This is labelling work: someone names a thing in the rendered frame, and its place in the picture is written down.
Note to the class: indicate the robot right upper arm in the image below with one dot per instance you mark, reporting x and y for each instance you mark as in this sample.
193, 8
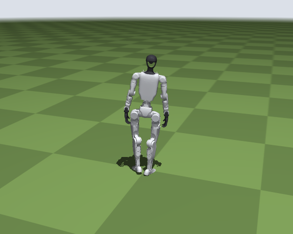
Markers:
163, 80

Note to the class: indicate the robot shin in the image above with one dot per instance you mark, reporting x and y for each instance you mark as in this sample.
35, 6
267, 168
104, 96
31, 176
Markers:
150, 155
136, 151

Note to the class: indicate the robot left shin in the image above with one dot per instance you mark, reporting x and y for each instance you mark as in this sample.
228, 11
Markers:
136, 151

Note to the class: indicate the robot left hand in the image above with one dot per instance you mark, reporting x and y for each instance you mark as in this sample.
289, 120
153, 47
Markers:
126, 115

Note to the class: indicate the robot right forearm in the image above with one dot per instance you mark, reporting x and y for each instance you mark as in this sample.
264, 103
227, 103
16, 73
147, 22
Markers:
165, 105

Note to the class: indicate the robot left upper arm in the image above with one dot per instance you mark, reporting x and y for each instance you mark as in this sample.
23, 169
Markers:
133, 83

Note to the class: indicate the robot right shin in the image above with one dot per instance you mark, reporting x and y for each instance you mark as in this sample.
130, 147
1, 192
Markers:
150, 155

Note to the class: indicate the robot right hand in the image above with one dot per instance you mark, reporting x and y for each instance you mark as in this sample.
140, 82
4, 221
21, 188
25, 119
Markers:
166, 119

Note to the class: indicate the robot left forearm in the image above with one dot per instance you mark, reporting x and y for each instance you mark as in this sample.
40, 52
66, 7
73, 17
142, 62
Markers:
128, 100

